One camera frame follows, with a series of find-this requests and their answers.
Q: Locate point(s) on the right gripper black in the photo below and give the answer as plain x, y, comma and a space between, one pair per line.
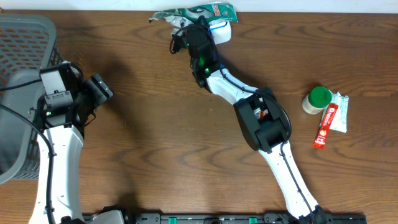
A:
204, 28

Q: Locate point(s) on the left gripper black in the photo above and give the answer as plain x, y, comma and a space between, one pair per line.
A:
99, 89

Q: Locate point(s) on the green 3M adhesive package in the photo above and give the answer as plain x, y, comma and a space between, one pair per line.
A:
214, 13

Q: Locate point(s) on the orange tissue pack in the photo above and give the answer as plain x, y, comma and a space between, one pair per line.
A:
260, 113

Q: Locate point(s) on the green-lidded small jar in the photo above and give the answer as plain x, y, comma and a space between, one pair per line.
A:
317, 100

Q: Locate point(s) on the red adhesive tube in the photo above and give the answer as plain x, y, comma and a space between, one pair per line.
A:
321, 137

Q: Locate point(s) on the mint green wipes pack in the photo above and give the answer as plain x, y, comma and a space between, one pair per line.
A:
339, 122

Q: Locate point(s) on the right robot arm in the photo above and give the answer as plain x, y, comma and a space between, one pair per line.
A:
264, 123

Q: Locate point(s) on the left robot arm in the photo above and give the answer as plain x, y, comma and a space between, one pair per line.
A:
57, 197

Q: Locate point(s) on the white barcode scanner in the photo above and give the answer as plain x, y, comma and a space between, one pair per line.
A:
221, 32

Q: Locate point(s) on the grey plastic mesh basket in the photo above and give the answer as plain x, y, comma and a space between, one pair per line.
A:
28, 43

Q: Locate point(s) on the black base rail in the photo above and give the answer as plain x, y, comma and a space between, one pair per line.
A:
217, 218

